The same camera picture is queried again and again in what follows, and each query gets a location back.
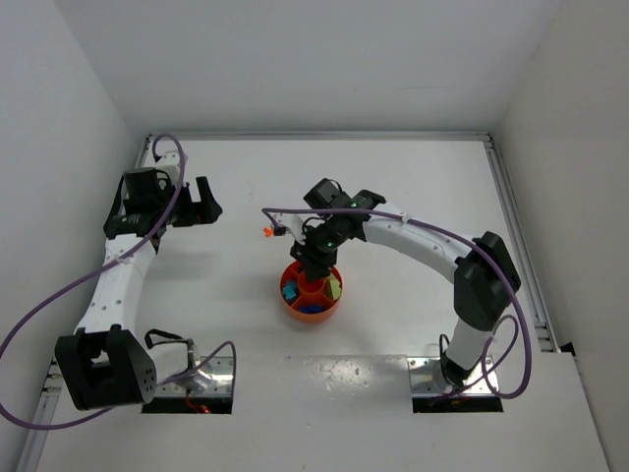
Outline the lime green purple lego brick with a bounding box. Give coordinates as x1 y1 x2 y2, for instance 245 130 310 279
327 283 342 301

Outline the teal long lego brick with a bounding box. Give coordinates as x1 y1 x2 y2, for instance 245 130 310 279
282 287 298 303

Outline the blue round lego piece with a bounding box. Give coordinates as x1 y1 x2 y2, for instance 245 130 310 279
299 305 325 315

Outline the teal square lego brick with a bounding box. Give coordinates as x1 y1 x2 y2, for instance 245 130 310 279
282 280 299 293

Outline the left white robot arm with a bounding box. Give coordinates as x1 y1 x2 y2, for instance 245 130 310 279
55 164 222 411

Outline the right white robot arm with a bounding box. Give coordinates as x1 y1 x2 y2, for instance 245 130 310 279
278 178 521 387

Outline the orange round divided container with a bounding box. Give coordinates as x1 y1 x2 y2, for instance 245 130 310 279
279 262 344 325

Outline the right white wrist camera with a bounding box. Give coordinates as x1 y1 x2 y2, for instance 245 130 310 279
271 212 306 245

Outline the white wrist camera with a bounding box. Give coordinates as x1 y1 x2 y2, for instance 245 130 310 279
154 151 181 184
271 212 306 245

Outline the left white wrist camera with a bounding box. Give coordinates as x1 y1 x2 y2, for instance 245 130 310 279
154 151 181 184

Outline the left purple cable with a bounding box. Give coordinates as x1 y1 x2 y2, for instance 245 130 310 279
0 134 237 431

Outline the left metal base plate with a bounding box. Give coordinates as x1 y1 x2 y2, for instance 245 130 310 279
155 356 234 398

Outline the metal base plate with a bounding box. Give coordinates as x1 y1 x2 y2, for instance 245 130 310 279
407 356 499 399
155 356 234 398

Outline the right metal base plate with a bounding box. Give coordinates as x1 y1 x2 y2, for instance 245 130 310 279
407 356 499 399

